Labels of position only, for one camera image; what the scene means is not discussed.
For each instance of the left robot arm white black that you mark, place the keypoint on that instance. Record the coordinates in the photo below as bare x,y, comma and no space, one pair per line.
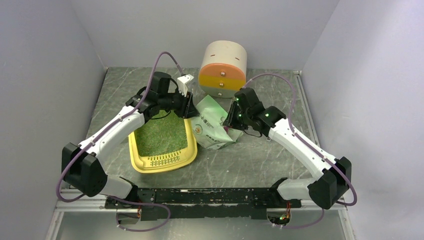
81,163

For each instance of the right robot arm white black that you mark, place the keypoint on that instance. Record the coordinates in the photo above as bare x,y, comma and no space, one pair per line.
329,175

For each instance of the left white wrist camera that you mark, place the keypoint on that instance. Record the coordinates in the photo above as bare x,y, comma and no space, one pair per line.
183,83

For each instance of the yellow litter box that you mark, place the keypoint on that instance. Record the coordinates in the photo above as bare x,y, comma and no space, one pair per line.
166,162

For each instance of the green cat litter bag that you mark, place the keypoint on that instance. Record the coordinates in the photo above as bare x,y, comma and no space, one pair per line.
208,126

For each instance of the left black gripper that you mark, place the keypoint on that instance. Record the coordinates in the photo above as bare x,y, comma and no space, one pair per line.
188,109

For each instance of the round cream drawer cabinet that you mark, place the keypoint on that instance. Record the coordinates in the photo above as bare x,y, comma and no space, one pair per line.
224,69

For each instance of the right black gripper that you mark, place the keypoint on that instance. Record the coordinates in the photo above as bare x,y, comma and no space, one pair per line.
230,121

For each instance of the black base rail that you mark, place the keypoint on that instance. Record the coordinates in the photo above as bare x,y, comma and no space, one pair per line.
199,203

